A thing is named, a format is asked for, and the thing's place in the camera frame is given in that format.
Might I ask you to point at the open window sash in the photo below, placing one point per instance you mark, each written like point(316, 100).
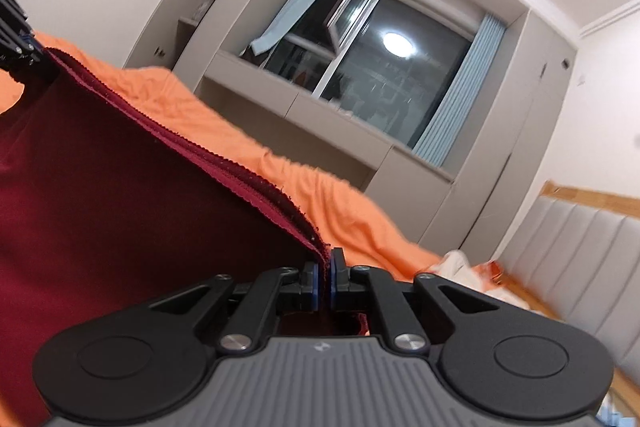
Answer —
point(357, 2)

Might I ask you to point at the white garment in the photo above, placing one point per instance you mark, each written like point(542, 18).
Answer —
point(460, 264)

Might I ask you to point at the grey padded wooden headboard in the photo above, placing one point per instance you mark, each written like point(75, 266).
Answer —
point(575, 257)

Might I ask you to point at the glass window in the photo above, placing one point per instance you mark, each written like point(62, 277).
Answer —
point(400, 82)

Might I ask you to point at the dark red shirt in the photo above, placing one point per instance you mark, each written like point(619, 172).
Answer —
point(125, 207)

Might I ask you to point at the orange blanket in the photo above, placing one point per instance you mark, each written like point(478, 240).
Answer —
point(225, 132)

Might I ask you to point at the tall grey closed wardrobe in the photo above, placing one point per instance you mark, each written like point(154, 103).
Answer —
point(520, 107)

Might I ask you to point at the grey window cabinet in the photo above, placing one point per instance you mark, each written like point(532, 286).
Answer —
point(310, 112)

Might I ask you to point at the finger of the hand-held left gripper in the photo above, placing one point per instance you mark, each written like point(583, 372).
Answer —
point(25, 59)
point(11, 14)

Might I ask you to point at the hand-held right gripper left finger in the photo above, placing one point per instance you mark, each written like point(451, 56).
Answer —
point(312, 288)

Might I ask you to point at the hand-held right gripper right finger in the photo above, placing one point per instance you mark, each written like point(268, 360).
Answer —
point(334, 288)

